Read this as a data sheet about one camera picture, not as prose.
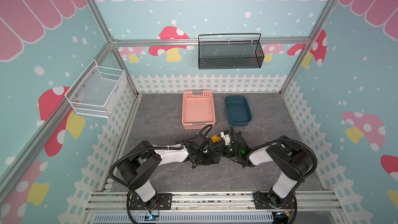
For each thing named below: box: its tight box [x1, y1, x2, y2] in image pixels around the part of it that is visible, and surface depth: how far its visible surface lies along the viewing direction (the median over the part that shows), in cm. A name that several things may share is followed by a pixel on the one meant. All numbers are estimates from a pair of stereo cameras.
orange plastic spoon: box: [210, 134, 220, 144], surface depth 96 cm
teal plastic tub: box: [224, 95, 253, 128], surface depth 111 cm
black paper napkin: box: [194, 150, 221, 165], surface depth 79 cm
